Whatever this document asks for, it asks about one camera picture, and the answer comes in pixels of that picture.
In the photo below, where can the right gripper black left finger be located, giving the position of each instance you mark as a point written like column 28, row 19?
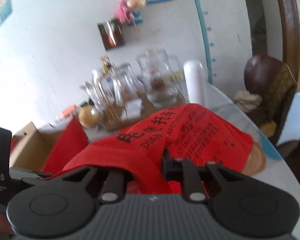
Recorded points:
column 90, row 184

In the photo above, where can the red cardboard storage box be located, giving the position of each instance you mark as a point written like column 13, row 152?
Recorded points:
column 49, row 148

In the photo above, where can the pink hanging doll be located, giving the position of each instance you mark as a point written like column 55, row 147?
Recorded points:
column 123, row 13

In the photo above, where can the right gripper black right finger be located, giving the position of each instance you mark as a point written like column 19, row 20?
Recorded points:
column 198, row 183

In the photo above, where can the brown wall-mounted holder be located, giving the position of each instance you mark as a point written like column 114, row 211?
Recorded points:
column 111, row 34

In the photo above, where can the dark brown wooden chair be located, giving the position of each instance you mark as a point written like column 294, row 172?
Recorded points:
column 273, row 80

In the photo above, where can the small glass jar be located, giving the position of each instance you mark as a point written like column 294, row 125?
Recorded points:
column 125, row 84

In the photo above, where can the blue height chart sticker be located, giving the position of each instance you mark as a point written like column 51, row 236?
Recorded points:
column 205, row 40

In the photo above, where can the red non-woven shopping bag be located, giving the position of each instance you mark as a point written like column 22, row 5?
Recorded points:
column 190, row 132

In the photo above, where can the woven straw mat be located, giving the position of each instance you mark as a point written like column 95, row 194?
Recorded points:
column 256, row 161

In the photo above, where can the large glass pitcher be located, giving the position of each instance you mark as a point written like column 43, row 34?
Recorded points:
column 161, row 85

